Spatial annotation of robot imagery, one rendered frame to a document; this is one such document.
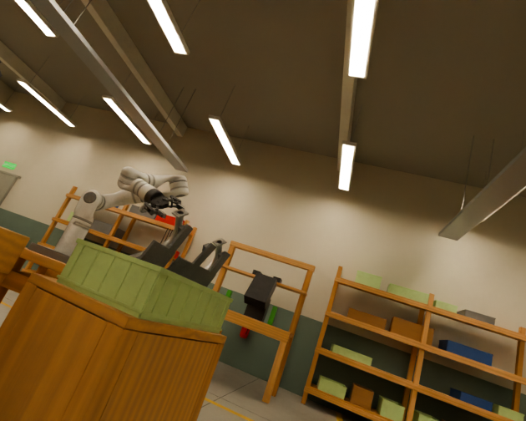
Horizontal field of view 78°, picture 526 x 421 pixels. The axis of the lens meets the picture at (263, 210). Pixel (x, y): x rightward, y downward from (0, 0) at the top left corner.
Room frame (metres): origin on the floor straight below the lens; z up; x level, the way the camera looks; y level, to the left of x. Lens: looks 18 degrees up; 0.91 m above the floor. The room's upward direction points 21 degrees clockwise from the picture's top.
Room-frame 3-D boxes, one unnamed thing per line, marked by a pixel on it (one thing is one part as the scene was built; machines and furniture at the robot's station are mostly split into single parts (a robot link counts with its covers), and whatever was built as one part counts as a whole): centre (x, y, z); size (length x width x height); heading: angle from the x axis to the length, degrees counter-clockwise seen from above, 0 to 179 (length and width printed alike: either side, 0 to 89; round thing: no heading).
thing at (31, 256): (1.62, 0.81, 0.83); 0.32 x 0.32 x 0.04; 79
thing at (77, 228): (1.62, 0.81, 0.97); 0.09 x 0.09 x 0.17; 86
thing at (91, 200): (1.62, 0.81, 1.13); 0.09 x 0.09 x 0.17; 0
